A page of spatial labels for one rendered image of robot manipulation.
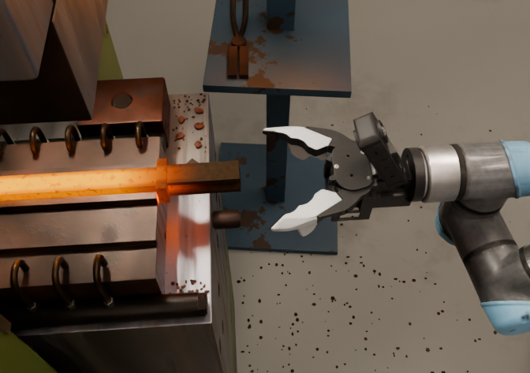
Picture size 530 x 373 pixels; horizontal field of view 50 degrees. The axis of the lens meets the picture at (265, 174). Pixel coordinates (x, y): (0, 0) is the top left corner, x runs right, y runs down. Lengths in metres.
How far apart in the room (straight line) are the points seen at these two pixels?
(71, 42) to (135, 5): 2.15
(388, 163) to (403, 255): 1.15
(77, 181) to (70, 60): 0.36
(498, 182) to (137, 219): 0.45
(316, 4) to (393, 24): 1.15
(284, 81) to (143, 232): 0.56
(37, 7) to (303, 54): 0.91
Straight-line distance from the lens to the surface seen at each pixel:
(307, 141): 0.74
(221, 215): 0.82
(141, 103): 0.83
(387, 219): 1.87
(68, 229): 0.73
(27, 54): 0.33
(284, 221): 0.68
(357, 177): 0.71
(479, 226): 0.83
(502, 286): 0.80
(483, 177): 0.76
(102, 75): 1.09
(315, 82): 1.17
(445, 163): 0.74
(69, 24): 0.40
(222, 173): 0.70
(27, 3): 0.34
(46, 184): 0.75
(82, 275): 0.70
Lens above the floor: 1.60
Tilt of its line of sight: 56 degrees down
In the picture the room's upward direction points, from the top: straight up
